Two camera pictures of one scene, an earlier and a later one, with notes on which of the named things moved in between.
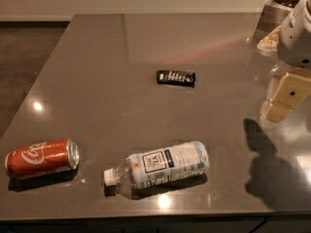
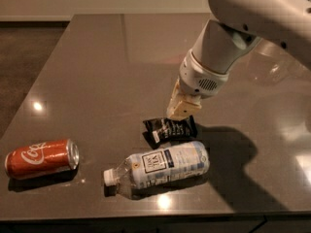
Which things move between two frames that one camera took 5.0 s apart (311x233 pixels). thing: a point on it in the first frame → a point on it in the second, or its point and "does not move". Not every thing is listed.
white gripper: [295, 42] → [198, 78]
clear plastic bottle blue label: [159, 165] does not move
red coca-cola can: [42, 157] does not move
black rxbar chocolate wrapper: [184, 78] → [158, 131]
